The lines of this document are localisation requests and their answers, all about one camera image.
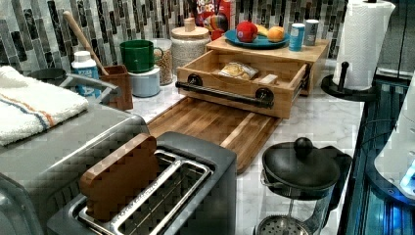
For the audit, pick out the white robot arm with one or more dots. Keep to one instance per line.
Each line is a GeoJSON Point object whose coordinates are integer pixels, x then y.
{"type": "Point", "coordinates": [396, 161]}

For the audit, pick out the red apple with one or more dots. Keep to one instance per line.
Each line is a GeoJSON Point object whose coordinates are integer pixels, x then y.
{"type": "Point", "coordinates": [246, 31]}

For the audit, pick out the wooden cutting board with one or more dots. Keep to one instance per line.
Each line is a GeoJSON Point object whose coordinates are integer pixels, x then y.
{"type": "Point", "coordinates": [242, 132]}

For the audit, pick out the black cup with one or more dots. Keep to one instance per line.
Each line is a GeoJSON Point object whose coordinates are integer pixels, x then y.
{"type": "Point", "coordinates": [53, 76]}

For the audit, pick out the black french press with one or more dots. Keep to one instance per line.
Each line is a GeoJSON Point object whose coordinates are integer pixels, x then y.
{"type": "Point", "coordinates": [302, 185]}

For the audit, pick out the teal shaker with white lid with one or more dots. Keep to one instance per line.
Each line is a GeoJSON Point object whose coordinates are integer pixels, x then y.
{"type": "Point", "coordinates": [296, 36]}

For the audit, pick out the grey shaker with white lid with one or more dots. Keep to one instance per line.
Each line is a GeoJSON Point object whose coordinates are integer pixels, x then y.
{"type": "Point", "coordinates": [310, 31]}

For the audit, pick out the white striped towel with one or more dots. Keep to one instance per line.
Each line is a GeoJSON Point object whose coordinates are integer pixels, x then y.
{"type": "Point", "coordinates": [29, 106]}

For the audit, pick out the light blue canister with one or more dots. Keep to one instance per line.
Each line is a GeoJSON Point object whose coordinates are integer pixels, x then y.
{"type": "Point", "coordinates": [146, 84]}

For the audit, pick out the wooden drawer with black handle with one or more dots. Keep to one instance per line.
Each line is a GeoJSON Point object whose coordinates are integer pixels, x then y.
{"type": "Point", "coordinates": [201, 79]}

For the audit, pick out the paper towel roll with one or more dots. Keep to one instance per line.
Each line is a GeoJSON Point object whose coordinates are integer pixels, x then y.
{"type": "Point", "coordinates": [363, 34]}

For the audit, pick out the small wooden block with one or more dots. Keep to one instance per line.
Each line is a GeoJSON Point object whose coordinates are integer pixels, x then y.
{"type": "Point", "coordinates": [269, 79]}

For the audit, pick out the brown wooden utensil holder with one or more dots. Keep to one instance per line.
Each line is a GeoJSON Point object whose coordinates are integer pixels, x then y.
{"type": "Point", "coordinates": [119, 76]}

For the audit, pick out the wooden drawer cabinet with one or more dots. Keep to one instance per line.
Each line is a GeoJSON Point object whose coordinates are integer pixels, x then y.
{"type": "Point", "coordinates": [314, 55]}

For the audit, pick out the silver toaster oven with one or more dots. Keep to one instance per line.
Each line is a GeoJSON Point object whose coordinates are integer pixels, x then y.
{"type": "Point", "coordinates": [39, 174]}

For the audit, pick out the plastic snack bag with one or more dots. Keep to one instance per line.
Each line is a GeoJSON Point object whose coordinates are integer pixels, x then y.
{"type": "Point", "coordinates": [238, 70]}

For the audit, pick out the teal plate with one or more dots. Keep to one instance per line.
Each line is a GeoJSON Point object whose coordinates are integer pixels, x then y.
{"type": "Point", "coordinates": [260, 43]}

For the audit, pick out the froot loops cereal box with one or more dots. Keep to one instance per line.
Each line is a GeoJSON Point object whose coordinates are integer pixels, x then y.
{"type": "Point", "coordinates": [214, 15]}

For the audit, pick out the green mug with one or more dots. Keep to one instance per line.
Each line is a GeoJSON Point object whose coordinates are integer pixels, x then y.
{"type": "Point", "coordinates": [139, 55]}

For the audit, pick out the wooden spoon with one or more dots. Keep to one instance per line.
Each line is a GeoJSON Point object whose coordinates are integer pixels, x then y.
{"type": "Point", "coordinates": [82, 39]}

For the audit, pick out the glass jar with grains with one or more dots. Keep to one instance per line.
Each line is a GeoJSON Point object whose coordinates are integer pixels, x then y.
{"type": "Point", "coordinates": [163, 59]}

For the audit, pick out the black paper towel holder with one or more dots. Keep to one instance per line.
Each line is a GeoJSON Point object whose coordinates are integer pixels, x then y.
{"type": "Point", "coordinates": [339, 90]}

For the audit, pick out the large jar with wooden lid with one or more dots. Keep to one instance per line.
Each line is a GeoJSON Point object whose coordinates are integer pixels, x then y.
{"type": "Point", "coordinates": [188, 43]}

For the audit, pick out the wooden toast slice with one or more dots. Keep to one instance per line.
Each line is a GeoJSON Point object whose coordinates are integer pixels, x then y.
{"type": "Point", "coordinates": [116, 180]}

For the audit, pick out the black two-slot toaster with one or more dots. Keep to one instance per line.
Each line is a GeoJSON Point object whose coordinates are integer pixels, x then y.
{"type": "Point", "coordinates": [195, 194]}

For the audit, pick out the orange fruit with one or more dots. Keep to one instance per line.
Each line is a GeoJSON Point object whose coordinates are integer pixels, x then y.
{"type": "Point", "coordinates": [276, 34]}

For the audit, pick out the yellow banana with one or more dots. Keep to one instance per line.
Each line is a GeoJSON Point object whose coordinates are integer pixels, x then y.
{"type": "Point", "coordinates": [261, 30]}

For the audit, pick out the white and blue bottle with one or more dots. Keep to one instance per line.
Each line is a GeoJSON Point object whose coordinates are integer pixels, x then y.
{"type": "Point", "coordinates": [83, 64]}

